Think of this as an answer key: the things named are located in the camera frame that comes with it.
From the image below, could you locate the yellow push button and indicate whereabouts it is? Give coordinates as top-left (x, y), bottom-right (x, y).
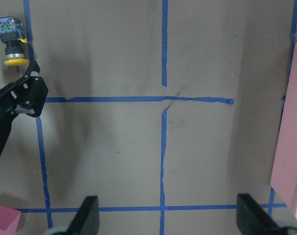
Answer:
top-left (0, 16), bottom-right (29, 66)

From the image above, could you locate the pink plastic bin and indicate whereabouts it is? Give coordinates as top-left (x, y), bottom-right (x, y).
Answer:
top-left (271, 42), bottom-right (297, 220)

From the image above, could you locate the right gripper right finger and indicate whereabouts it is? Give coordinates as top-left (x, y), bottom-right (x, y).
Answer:
top-left (236, 193), bottom-right (297, 235)

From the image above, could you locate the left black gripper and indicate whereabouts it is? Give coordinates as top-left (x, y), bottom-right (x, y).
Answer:
top-left (0, 61), bottom-right (48, 156)

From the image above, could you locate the pink cube centre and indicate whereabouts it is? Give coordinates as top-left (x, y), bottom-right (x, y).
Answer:
top-left (0, 205), bottom-right (21, 235)

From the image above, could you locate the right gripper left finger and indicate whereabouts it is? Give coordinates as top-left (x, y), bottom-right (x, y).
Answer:
top-left (46, 195), bottom-right (100, 235)

